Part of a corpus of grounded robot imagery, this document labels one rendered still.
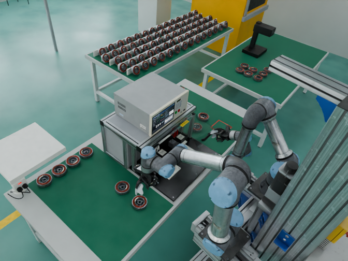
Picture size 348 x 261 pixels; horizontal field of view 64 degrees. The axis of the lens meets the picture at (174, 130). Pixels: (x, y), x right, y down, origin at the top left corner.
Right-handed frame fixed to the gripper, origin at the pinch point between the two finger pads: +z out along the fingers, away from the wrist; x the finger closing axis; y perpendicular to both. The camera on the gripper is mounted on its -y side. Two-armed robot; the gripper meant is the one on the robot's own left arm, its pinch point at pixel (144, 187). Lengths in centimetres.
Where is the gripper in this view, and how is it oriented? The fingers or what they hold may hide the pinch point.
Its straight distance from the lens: 172.4
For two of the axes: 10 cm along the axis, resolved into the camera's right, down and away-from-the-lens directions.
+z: -0.8, 7.3, 6.8
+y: 6.8, 5.4, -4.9
